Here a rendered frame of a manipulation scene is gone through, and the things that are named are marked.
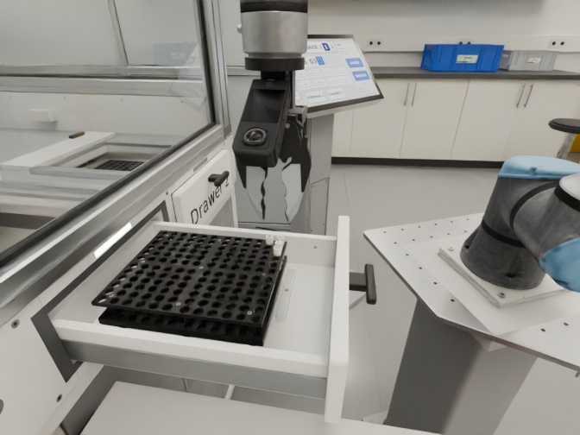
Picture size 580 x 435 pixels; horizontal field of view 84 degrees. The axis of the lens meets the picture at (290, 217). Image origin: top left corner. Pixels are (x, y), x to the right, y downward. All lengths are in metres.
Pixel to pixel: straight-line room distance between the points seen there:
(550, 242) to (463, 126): 3.08
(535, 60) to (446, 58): 0.85
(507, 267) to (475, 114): 2.96
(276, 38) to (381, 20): 3.60
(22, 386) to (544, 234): 0.68
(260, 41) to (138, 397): 0.48
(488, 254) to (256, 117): 0.53
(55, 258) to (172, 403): 0.24
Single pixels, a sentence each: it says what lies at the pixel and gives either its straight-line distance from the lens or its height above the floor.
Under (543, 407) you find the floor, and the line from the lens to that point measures 1.67.
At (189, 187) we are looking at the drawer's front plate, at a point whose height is 0.93.
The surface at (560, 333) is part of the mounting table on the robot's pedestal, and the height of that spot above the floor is 0.76.
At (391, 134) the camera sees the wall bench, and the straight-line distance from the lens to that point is 3.43.
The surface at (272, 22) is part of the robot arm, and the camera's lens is 0.39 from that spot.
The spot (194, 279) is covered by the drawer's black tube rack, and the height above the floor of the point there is 0.90.
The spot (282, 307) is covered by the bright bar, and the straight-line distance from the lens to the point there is 0.49.
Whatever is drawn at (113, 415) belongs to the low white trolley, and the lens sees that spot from 0.55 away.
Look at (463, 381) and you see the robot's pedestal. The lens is 0.85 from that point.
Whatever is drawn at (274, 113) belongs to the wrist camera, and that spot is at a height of 1.12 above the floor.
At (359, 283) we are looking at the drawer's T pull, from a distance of 0.44.
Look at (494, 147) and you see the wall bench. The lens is 3.80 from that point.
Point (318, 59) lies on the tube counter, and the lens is 1.36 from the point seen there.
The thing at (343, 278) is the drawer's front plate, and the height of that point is 0.93.
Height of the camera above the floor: 1.19
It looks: 29 degrees down
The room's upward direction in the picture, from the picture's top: straight up
